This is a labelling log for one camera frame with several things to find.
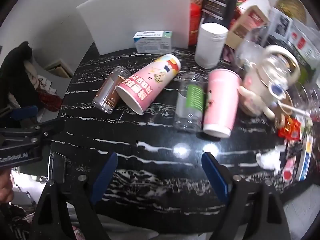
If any blue and white flat box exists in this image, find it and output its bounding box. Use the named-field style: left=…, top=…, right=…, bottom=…
left=294, top=134, right=313, bottom=182

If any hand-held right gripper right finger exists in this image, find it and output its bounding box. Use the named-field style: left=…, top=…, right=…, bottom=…
left=201, top=152, right=292, bottom=240

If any dark clothing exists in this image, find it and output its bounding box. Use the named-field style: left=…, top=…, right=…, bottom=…
left=0, top=41, right=38, bottom=111

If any brown cardboard box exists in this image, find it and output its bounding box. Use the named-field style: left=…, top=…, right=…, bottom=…
left=228, top=5, right=270, bottom=50

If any photo leaflet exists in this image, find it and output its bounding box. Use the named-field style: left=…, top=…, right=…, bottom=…
left=264, top=7, right=293, bottom=46

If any black phone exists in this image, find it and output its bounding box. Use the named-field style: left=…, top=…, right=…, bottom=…
left=49, top=152, right=67, bottom=183

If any white and blue medicine box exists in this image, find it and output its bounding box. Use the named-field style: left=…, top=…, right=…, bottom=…
left=133, top=30, right=173, bottom=54

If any clear bottle green label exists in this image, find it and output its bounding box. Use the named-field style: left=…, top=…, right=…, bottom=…
left=174, top=71, right=206, bottom=133

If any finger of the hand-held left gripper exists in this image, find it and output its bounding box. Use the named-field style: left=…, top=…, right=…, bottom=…
left=35, top=118, right=66, bottom=137
left=6, top=106, right=39, bottom=121

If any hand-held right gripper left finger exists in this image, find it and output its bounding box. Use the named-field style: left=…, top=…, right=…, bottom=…
left=30, top=152, right=118, bottom=240

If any white packet red label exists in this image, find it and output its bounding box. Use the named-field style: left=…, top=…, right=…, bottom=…
left=287, top=20, right=320, bottom=64

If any red cylinder can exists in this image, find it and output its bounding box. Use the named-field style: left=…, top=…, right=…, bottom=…
left=188, top=2, right=203, bottom=46

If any golden woven basket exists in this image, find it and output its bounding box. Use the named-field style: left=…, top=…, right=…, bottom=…
left=274, top=0, right=307, bottom=23

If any red plaid cloth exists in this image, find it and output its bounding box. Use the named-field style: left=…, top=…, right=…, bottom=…
left=37, top=89, right=63, bottom=112

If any red snack wrapper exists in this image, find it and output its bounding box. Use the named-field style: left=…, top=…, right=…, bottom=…
left=278, top=119, right=302, bottom=140

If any white cartoon figure cup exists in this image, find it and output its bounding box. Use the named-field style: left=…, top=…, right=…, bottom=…
left=238, top=67, right=277, bottom=118

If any crumpled white tissue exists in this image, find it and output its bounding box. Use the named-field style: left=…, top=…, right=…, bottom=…
left=255, top=147, right=286, bottom=176

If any clear plastic bowl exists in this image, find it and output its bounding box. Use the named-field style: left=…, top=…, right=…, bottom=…
left=287, top=84, right=320, bottom=121

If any person's left hand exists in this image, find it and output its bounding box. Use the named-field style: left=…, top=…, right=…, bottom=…
left=0, top=167, right=14, bottom=203

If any plain pink paper cup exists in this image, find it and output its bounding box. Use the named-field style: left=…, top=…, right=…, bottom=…
left=202, top=68, right=242, bottom=139

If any pink tube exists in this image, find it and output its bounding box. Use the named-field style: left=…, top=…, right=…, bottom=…
left=281, top=158, right=296, bottom=181

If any clear bottle brown label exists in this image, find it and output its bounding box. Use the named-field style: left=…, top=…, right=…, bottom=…
left=92, top=66, right=132, bottom=114

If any pink cartoon paper cup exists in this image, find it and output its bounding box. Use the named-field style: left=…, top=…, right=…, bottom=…
left=115, top=53, right=182, bottom=116

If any white paper cup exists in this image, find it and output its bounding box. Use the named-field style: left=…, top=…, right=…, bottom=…
left=194, top=22, right=229, bottom=69

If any white foam board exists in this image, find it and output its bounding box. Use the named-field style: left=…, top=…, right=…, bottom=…
left=76, top=0, right=192, bottom=56

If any white plastic stick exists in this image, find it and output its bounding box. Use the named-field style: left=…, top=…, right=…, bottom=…
left=277, top=101, right=311, bottom=117

